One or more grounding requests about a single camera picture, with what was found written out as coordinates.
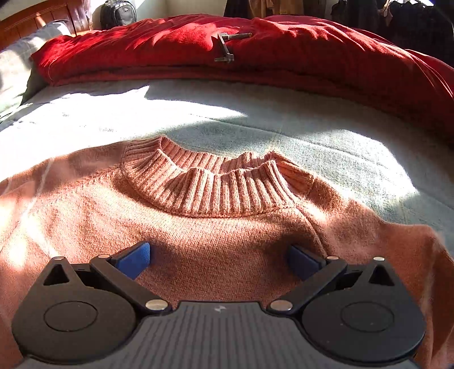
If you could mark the black backpack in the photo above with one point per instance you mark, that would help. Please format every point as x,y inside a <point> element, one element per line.
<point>119,14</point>

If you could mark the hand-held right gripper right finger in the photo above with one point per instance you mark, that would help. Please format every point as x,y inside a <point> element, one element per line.
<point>301,262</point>

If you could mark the orange hanging towel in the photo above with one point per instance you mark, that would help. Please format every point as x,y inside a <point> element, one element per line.
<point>276,6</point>

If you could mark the grey pillow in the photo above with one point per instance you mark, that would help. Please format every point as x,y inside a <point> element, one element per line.
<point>21,67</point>

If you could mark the red quilt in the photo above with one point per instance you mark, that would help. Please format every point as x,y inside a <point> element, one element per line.
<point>301,49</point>

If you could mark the black hanging coat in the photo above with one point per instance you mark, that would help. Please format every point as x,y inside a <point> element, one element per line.
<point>408,17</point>

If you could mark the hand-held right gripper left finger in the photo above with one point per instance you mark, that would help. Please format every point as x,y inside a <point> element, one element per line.
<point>134,259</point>

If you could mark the orange knit sweater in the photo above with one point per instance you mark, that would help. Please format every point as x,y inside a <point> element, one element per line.
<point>220,234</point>

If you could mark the wooden headboard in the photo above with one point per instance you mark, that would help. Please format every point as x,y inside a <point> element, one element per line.
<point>32,23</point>

